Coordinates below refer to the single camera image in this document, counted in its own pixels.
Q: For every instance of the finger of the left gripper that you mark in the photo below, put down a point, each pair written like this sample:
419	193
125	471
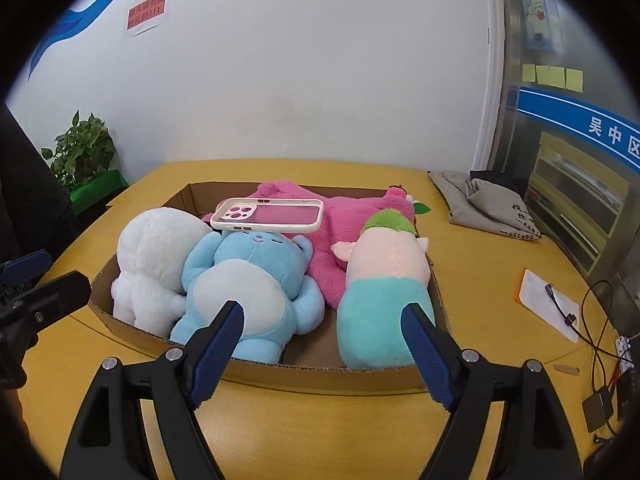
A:
23	269
28	314

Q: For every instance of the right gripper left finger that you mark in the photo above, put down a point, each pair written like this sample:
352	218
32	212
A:
108	439

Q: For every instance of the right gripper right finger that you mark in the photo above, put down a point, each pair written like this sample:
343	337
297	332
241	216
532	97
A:
534	439

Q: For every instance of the white panda plush toy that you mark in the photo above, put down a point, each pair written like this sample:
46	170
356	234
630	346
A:
151	253

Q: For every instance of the pink pig plush teal outfit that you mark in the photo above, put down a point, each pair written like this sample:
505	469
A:
386	269

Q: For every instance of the blue bear plush toy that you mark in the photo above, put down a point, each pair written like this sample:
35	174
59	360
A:
270	319

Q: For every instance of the white phone case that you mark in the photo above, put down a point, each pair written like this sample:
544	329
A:
275	215

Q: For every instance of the small black device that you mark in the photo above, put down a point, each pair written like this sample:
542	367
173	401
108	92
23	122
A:
598	409

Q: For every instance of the green cloth covered shelf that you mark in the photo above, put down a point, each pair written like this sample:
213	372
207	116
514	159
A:
97	188

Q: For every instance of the green potted plant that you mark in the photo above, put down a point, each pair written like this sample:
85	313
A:
84	150

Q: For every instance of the white paper sheet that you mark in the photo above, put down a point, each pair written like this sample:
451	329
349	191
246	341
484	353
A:
559	311

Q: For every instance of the grey cloth bag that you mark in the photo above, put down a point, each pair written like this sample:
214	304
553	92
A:
482	205

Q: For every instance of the pink bear plush toy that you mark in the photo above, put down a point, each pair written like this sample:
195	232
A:
345	234

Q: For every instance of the blue banner strip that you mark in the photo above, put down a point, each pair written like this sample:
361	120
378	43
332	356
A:
606	131

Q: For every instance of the yellow sticky notes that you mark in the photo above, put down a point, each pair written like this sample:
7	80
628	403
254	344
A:
554	76

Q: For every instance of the cartoon poster on glass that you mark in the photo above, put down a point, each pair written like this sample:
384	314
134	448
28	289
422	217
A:
543	31

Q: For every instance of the red wall notice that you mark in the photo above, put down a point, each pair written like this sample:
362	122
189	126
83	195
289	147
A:
145	15

